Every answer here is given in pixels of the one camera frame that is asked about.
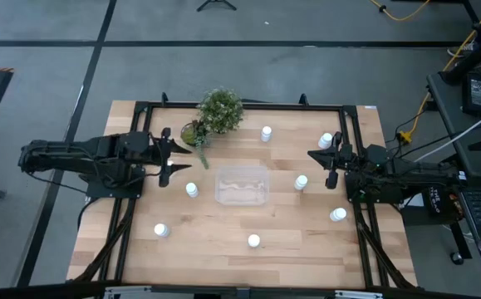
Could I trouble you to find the clear plastic basket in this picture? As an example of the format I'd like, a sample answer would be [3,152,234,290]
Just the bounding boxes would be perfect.
[214,164,271,208]

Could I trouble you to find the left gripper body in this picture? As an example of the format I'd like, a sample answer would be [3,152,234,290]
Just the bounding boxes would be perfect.
[146,127,174,189]

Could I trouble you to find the white cable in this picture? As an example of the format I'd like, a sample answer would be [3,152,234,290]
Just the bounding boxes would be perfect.
[413,104,481,164]

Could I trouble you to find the black aluminium table frame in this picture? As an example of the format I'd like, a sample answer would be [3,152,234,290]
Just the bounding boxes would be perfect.
[73,91,419,291]

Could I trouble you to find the black bag with white text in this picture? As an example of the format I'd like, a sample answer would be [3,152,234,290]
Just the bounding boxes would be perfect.
[425,184,447,216]

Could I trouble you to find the potted succulent arrangement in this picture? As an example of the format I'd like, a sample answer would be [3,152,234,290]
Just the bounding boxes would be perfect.
[179,120,211,170]

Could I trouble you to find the black tripod foot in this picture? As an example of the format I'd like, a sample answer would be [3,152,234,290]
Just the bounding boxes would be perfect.
[195,0,238,12]

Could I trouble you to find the yellow extension cable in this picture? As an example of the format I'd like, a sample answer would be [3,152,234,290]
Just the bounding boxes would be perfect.
[396,0,481,145]
[368,0,431,22]

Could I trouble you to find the black power adapter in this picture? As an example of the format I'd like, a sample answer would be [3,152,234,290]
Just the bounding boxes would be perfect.
[462,72,481,117]

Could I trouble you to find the dark grey side desk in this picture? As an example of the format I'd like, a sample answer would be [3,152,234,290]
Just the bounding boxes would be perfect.
[425,70,481,278]

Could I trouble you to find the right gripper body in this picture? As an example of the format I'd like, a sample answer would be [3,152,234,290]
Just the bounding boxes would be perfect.
[331,131,356,173]

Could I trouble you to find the black desk leg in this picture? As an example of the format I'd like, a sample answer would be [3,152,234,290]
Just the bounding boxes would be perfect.
[438,24,481,86]

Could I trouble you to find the white-flowered potted plant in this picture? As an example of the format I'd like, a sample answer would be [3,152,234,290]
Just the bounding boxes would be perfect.
[196,86,245,135]

